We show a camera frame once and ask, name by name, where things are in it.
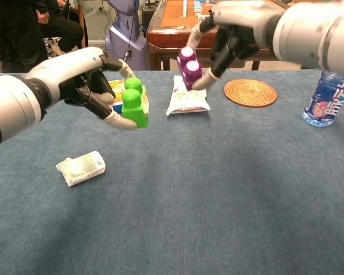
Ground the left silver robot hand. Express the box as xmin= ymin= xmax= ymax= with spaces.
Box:
xmin=24 ymin=46 xmax=141 ymax=131

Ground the green toy brick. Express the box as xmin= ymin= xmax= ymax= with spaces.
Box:
xmin=120 ymin=77 xmax=149 ymax=129

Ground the round woven rattan coaster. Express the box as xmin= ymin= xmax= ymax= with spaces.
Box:
xmin=224 ymin=78 xmax=278 ymax=108

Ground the light blue robot pedestal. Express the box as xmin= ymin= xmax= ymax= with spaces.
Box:
xmin=104 ymin=0 xmax=151 ymax=72

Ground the blue capped drink bottle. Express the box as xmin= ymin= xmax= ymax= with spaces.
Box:
xmin=302 ymin=70 xmax=344 ymax=128

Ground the blue felt table cloth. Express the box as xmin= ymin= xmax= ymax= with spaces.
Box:
xmin=0 ymin=69 xmax=344 ymax=275

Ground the purple building block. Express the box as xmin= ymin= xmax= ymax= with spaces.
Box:
xmin=177 ymin=47 xmax=205 ymax=91

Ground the white green tissue packet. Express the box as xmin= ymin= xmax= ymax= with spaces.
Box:
xmin=55 ymin=151 xmax=107 ymax=187

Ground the chrome wheeled stool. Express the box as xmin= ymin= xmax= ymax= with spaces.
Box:
xmin=44 ymin=36 xmax=67 ymax=56

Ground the brown mahjong table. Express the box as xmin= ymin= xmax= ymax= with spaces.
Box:
xmin=146 ymin=0 xmax=304 ymax=71

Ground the yellow snack box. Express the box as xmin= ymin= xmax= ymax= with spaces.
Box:
xmin=107 ymin=79 xmax=150 ymax=114

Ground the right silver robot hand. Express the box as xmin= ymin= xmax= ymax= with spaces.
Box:
xmin=186 ymin=0 xmax=282 ymax=91

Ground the person in white sneakers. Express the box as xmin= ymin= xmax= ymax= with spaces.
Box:
xmin=0 ymin=0 xmax=49 ymax=74

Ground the white snack bag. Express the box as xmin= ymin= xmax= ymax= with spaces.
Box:
xmin=166 ymin=74 xmax=212 ymax=116

